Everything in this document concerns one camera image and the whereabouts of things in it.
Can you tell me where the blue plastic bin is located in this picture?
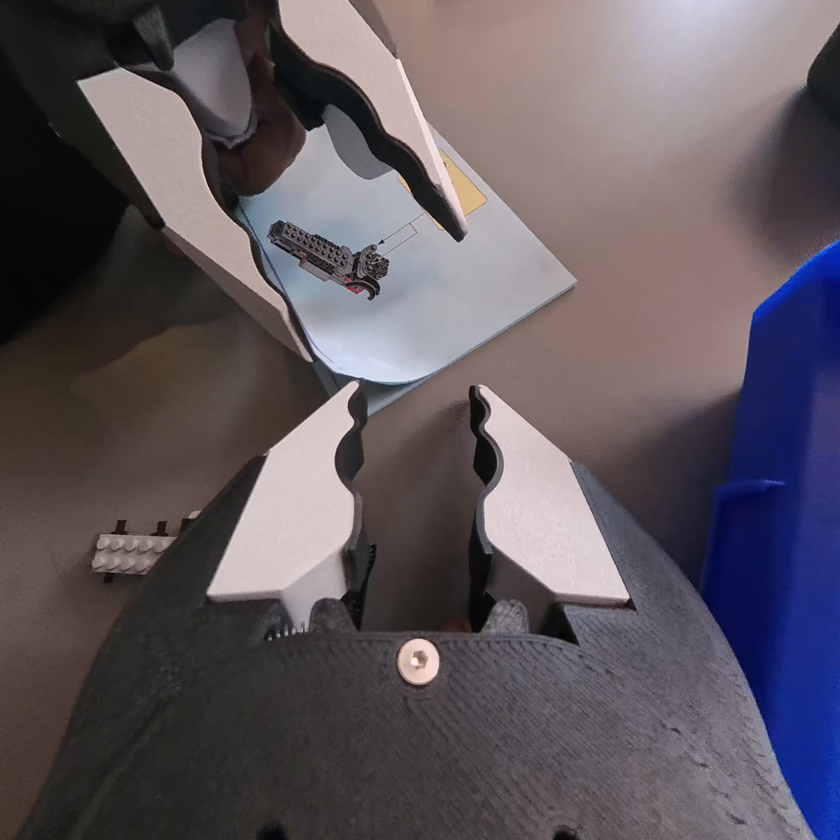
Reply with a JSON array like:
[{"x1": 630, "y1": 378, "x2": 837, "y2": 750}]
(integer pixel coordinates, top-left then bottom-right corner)
[{"x1": 699, "y1": 239, "x2": 840, "y2": 840}]

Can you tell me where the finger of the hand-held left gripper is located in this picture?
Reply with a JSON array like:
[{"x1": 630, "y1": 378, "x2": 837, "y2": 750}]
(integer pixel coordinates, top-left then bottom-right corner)
[
  {"x1": 268, "y1": 0, "x2": 471, "y2": 245},
  {"x1": 76, "y1": 64, "x2": 316, "y2": 364}
]

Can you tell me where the toy instruction booklet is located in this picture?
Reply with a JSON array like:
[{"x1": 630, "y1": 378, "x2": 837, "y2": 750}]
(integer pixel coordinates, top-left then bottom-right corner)
[{"x1": 235, "y1": 118, "x2": 578, "y2": 417}]

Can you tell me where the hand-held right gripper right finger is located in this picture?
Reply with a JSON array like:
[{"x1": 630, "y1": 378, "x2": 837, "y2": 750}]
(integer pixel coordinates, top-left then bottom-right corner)
[{"x1": 468, "y1": 384, "x2": 634, "y2": 636}]

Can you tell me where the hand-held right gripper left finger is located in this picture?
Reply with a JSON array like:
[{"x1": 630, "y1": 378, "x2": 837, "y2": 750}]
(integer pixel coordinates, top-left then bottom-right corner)
[{"x1": 205, "y1": 379, "x2": 378, "y2": 632}]

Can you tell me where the grey toy brick model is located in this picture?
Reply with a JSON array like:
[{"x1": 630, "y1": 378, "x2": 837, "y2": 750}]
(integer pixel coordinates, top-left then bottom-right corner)
[{"x1": 92, "y1": 511, "x2": 203, "y2": 584}]

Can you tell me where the person's left hand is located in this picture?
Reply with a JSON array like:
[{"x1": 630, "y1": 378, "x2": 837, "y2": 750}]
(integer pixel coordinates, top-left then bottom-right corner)
[{"x1": 220, "y1": 49, "x2": 311, "y2": 198}]

